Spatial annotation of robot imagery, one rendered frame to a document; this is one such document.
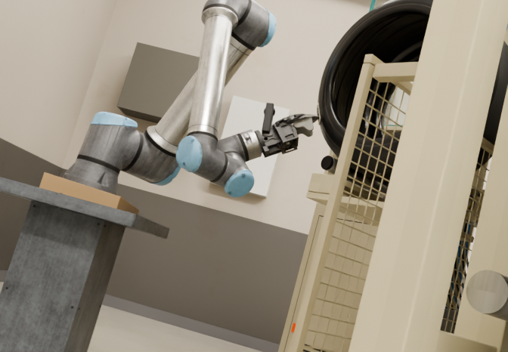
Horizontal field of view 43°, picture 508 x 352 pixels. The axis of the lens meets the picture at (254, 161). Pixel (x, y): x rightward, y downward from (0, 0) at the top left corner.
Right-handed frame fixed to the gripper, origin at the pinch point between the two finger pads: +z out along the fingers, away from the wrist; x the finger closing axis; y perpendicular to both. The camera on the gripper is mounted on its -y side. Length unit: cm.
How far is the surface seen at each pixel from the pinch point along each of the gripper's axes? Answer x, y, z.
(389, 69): 70, 37, -6
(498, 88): 28, 27, 40
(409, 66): 72, 40, -4
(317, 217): -89, -4, 10
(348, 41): 13.1, -14.2, 17.1
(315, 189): -2.3, 22.7, -9.7
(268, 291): -287, -43, 4
